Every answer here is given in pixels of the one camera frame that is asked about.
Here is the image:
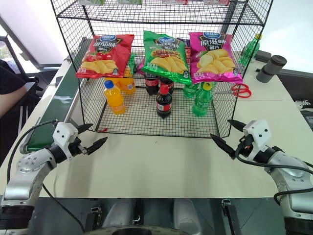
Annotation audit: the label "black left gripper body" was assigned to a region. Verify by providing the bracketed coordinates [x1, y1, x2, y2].
[67, 133, 89, 159]

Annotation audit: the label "green conveyor belt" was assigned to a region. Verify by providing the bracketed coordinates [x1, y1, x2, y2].
[19, 36, 98, 154]

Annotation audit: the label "cola bottle red cap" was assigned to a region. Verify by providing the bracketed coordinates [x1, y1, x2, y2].
[156, 85, 173, 120]

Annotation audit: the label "grey cylindrical flask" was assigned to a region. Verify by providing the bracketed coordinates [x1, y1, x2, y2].
[256, 55, 288, 83]

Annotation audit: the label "red snack package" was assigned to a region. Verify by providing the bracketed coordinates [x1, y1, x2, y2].
[162, 0, 189, 6]
[203, 0, 231, 7]

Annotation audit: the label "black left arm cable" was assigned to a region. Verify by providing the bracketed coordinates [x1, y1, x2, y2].
[6, 119, 85, 232]

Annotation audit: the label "green soda bottle yellow cap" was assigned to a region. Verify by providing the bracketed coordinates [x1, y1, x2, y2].
[192, 82, 216, 117]
[238, 33, 263, 66]

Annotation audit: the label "magenta potato chip bag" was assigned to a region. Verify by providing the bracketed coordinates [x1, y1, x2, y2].
[188, 31, 244, 85]

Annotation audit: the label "red handled scissors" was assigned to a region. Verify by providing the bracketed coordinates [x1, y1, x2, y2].
[216, 83, 252, 99]

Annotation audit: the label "green potato chip bag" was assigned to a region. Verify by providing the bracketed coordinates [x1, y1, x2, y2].
[141, 30, 192, 85]

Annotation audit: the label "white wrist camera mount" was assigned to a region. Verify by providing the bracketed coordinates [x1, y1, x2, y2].
[52, 122, 79, 162]
[243, 119, 272, 160]

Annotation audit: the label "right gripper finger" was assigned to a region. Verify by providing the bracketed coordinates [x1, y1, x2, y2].
[227, 119, 246, 134]
[210, 133, 236, 159]

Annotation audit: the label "black wire mesh rack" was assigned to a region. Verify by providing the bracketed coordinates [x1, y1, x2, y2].
[50, 0, 274, 139]

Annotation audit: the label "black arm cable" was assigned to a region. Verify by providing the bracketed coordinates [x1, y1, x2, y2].
[235, 144, 313, 206]
[6, 119, 85, 232]

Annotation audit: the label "black mesh office chair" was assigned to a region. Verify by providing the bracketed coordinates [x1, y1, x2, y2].
[0, 35, 40, 84]

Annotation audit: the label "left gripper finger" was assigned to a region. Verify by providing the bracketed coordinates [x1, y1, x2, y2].
[77, 123, 94, 135]
[86, 136, 109, 156]

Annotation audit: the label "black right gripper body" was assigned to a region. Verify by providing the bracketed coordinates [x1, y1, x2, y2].
[235, 134, 255, 158]

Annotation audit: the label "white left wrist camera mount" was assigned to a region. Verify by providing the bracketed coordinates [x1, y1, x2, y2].
[52, 122, 79, 162]

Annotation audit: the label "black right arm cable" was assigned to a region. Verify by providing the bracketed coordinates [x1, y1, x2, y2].
[235, 144, 313, 206]

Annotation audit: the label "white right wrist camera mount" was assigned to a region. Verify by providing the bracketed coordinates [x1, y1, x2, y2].
[243, 119, 272, 160]

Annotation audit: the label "black device with white print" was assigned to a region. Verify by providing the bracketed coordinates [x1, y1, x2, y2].
[292, 97, 313, 132]

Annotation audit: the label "red potato chip bag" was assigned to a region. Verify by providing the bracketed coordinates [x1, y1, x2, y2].
[75, 34, 135, 79]

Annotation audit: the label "grey rounded shape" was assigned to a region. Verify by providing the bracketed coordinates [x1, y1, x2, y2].
[173, 198, 204, 235]

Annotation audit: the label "purple snack package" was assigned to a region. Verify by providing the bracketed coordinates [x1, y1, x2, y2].
[177, 37, 192, 50]

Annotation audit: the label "grey rectangular box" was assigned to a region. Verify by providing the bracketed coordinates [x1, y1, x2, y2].
[254, 49, 272, 63]

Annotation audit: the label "orange soda bottle blue cap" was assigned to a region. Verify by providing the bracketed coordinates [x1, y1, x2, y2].
[103, 80, 126, 115]

